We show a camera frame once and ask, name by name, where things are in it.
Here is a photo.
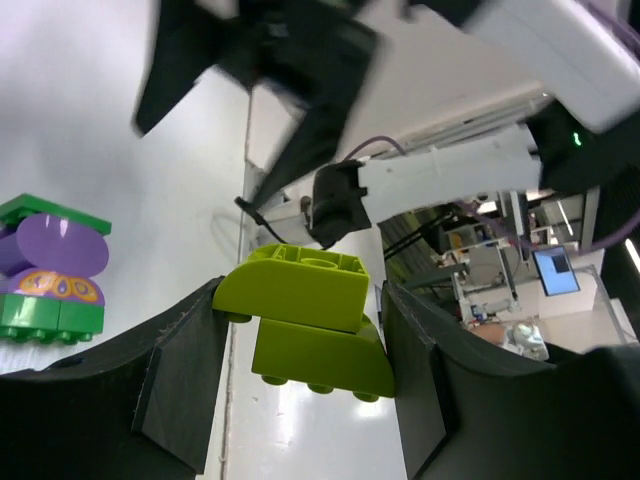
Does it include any purple green lego stack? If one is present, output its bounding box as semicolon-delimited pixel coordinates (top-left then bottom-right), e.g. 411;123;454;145
1;194;112;345

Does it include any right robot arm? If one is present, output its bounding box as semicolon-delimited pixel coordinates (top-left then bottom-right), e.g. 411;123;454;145
133;1;639;248

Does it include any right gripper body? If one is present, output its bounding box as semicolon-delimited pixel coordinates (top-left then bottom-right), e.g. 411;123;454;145
214;0;386;166

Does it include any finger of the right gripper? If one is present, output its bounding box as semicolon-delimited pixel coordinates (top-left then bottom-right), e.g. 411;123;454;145
254;95;350;209
133;0;239;136

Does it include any computer monitor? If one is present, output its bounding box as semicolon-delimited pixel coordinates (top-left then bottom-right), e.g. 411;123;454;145
533;245;580;297

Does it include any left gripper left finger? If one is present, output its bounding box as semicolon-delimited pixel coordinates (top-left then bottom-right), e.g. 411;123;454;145
1;280;228;480

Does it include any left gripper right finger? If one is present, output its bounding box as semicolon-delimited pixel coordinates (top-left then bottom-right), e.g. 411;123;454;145
382;282;639;479

